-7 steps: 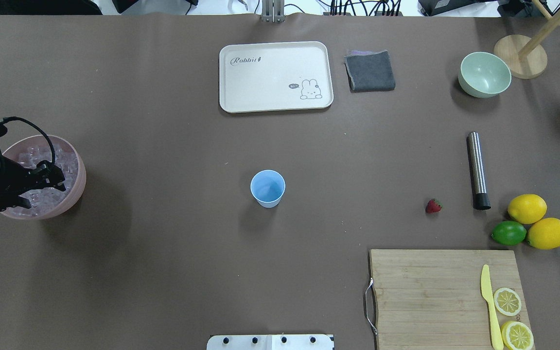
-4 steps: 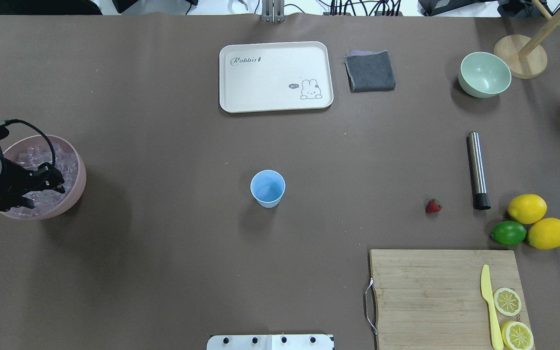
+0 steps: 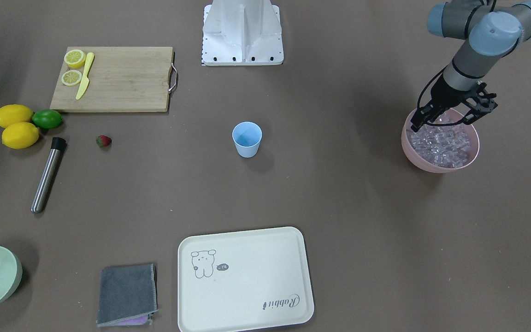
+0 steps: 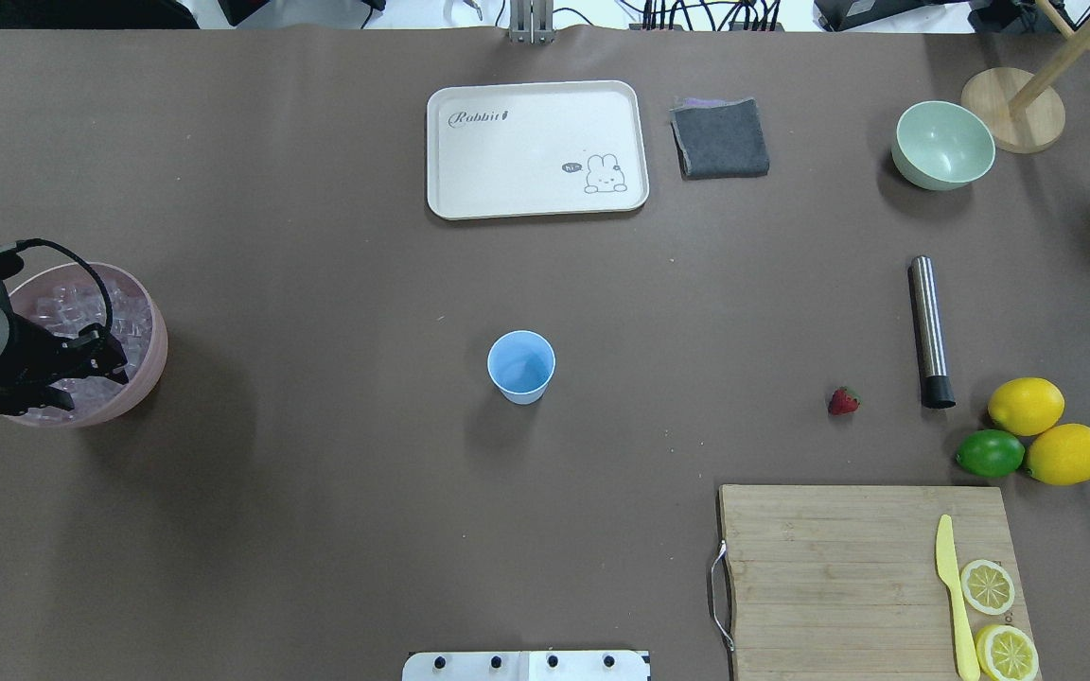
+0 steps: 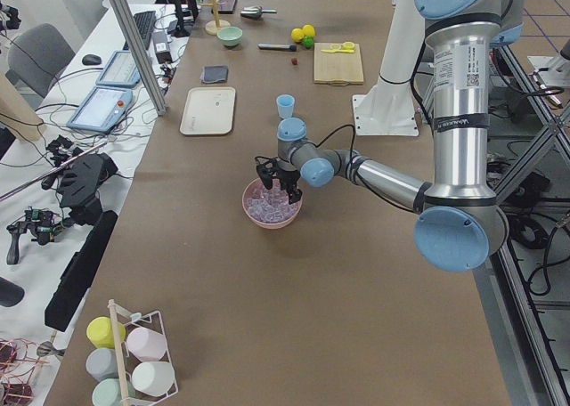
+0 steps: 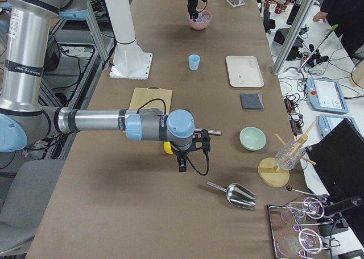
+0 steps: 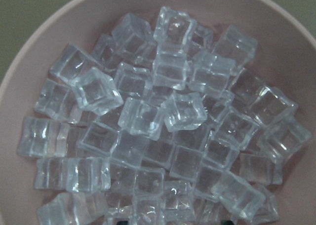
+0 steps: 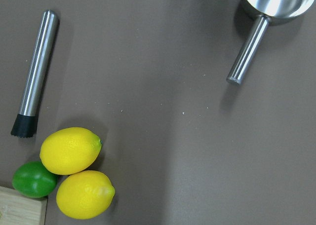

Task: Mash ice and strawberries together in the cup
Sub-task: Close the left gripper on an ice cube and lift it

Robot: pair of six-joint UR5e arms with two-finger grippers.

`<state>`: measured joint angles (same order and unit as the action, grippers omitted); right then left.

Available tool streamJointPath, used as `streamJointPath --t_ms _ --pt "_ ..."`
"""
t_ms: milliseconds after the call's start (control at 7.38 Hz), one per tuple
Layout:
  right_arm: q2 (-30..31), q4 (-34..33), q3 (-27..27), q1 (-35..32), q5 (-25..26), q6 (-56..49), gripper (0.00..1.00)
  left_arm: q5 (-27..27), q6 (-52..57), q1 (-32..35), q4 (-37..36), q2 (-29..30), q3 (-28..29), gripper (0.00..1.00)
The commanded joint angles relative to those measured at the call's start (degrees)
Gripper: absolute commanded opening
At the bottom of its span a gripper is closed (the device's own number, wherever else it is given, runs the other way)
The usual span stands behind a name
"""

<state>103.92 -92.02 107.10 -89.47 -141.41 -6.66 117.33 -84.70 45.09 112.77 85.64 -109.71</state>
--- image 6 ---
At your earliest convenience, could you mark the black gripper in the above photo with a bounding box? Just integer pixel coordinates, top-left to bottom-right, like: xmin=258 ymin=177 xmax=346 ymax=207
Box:
xmin=172 ymin=129 xmax=210 ymax=172
xmin=187 ymin=0 xmax=207 ymax=19

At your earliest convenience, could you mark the clear ice cubes pile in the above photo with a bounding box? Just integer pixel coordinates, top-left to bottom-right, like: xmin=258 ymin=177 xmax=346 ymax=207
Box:
xmin=190 ymin=10 xmax=211 ymax=23

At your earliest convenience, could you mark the light blue cup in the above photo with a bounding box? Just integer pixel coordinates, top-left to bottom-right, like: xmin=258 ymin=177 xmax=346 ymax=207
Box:
xmin=188 ymin=54 xmax=200 ymax=71

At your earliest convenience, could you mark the steel ice scoop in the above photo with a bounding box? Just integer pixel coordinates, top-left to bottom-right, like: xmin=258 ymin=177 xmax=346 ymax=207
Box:
xmin=206 ymin=181 xmax=256 ymax=210

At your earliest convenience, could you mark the wooden cup stand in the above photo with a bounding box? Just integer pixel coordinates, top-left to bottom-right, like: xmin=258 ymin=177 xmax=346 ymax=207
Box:
xmin=258 ymin=122 xmax=316 ymax=187

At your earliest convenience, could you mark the pink bowl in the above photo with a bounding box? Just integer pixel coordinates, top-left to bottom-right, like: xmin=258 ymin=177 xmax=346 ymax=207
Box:
xmin=187 ymin=11 xmax=212 ymax=30

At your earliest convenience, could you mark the lower yellow lemon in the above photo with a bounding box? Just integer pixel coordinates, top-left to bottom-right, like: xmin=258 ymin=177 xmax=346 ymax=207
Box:
xmin=163 ymin=141 xmax=173 ymax=154

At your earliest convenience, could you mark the steel muddler black tip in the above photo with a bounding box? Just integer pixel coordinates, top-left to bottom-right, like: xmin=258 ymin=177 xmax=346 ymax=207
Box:
xmin=207 ymin=129 xmax=222 ymax=136

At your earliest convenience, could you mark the bamboo cutting board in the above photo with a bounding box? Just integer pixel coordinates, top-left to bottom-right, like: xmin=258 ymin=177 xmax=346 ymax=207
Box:
xmin=129 ymin=87 xmax=172 ymax=114

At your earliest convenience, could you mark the light green bowl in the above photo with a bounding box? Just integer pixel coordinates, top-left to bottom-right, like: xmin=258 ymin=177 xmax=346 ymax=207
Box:
xmin=239 ymin=127 xmax=267 ymax=151

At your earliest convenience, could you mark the cream rabbit tray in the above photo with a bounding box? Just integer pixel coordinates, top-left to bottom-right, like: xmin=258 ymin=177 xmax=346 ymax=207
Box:
xmin=226 ymin=56 xmax=264 ymax=88

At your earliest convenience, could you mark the grey folded cloth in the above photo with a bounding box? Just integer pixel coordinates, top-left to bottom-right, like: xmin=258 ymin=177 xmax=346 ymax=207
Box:
xmin=240 ymin=93 xmax=264 ymax=110

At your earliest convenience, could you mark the clear glass on stand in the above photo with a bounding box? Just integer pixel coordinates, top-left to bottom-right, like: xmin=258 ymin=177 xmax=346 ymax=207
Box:
xmin=275 ymin=140 xmax=305 ymax=170

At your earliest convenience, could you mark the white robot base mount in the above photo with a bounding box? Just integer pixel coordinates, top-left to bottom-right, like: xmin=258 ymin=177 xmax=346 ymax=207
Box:
xmin=105 ymin=0 xmax=153 ymax=80

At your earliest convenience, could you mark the aluminium frame post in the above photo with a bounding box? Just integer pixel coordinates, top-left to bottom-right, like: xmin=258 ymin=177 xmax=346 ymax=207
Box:
xmin=272 ymin=0 xmax=315 ymax=76

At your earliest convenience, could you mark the black wire glass rack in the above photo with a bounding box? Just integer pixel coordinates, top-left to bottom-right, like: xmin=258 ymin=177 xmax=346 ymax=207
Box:
xmin=267 ymin=197 xmax=341 ymax=258

